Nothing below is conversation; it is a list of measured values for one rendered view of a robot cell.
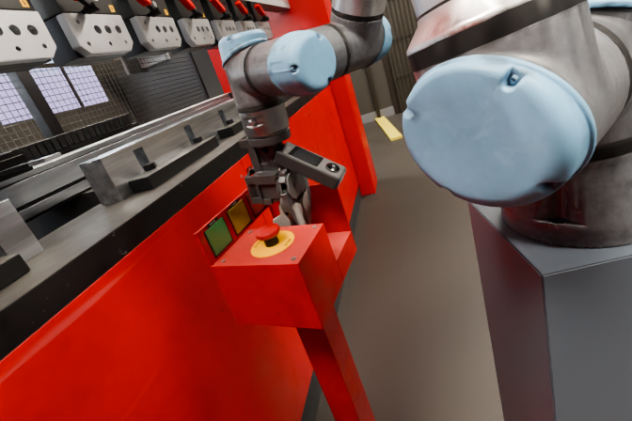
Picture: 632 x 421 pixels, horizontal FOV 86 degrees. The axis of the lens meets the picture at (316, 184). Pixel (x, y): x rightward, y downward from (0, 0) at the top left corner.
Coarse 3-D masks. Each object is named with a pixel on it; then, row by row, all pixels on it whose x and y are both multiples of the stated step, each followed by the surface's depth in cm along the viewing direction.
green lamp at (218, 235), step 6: (216, 222) 55; (222, 222) 56; (210, 228) 53; (216, 228) 54; (222, 228) 55; (210, 234) 53; (216, 234) 54; (222, 234) 55; (228, 234) 56; (210, 240) 53; (216, 240) 54; (222, 240) 55; (228, 240) 56; (216, 246) 54; (222, 246) 55; (216, 252) 54
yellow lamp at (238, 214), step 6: (240, 204) 60; (234, 210) 59; (240, 210) 60; (246, 210) 62; (234, 216) 58; (240, 216) 60; (246, 216) 61; (234, 222) 58; (240, 222) 60; (246, 222) 61; (240, 228) 59
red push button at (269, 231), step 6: (264, 228) 52; (270, 228) 52; (276, 228) 52; (258, 234) 52; (264, 234) 51; (270, 234) 51; (276, 234) 52; (264, 240) 51; (270, 240) 52; (276, 240) 53; (270, 246) 52
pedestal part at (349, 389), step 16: (336, 320) 65; (304, 336) 64; (320, 336) 62; (336, 336) 65; (320, 352) 64; (336, 352) 64; (320, 368) 66; (336, 368) 64; (352, 368) 69; (320, 384) 69; (336, 384) 67; (352, 384) 68; (336, 400) 69; (352, 400) 67; (368, 400) 75; (336, 416) 71; (352, 416) 69; (368, 416) 73
